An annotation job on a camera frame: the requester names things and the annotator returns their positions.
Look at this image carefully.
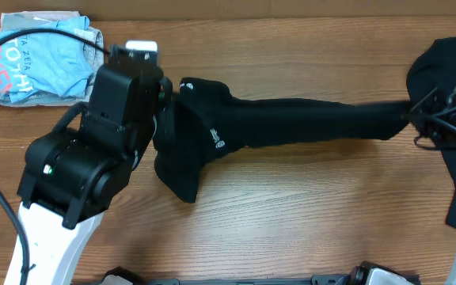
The black t-shirt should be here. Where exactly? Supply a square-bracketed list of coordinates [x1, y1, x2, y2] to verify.
[154, 78, 410, 203]

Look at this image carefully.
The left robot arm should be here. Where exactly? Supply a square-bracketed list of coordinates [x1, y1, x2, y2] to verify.
[5, 40, 172, 284]

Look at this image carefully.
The black shirt pile at right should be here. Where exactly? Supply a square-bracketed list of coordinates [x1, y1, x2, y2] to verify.
[406, 37, 456, 229]

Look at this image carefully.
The light blue printed t-shirt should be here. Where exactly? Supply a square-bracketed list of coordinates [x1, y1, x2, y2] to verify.
[0, 33, 103, 104]

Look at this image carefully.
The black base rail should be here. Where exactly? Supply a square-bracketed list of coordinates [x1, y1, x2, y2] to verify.
[97, 266, 421, 285]

